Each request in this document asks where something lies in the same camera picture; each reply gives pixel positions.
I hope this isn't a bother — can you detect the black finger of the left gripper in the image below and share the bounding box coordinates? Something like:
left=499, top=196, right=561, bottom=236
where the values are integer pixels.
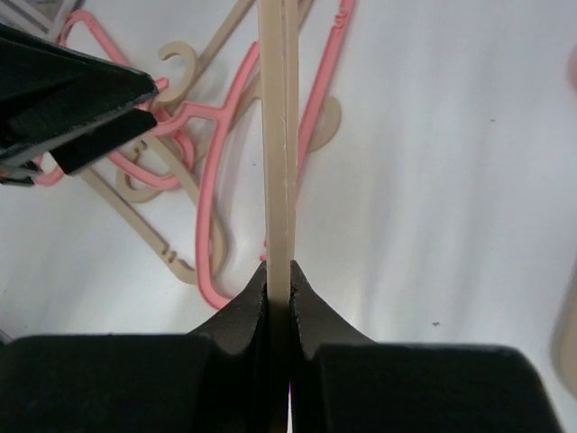
left=1, top=25, right=159, bottom=187

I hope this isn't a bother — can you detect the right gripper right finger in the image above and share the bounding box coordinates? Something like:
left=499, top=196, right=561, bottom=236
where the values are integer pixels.
left=290, top=264, right=561, bottom=432

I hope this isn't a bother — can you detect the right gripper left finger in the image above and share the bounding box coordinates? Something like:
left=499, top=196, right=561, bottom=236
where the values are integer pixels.
left=1, top=264, right=289, bottom=432

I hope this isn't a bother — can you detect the beige hanger bottom pile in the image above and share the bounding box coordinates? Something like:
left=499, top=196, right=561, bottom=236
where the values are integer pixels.
left=80, top=134, right=228, bottom=290

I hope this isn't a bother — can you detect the beige hanger pile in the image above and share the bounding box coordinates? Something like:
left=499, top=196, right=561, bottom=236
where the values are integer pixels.
left=551, top=270, right=576, bottom=398
left=80, top=134, right=228, bottom=290
left=152, top=0, right=316, bottom=109

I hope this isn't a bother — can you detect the pink hanger pile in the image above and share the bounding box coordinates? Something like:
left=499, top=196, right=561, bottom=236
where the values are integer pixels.
left=160, top=1, right=356, bottom=309
left=566, top=46, right=577, bottom=90

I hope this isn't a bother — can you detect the beige hanger with right hook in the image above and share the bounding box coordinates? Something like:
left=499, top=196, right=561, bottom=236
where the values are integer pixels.
left=258, top=1, right=355, bottom=310

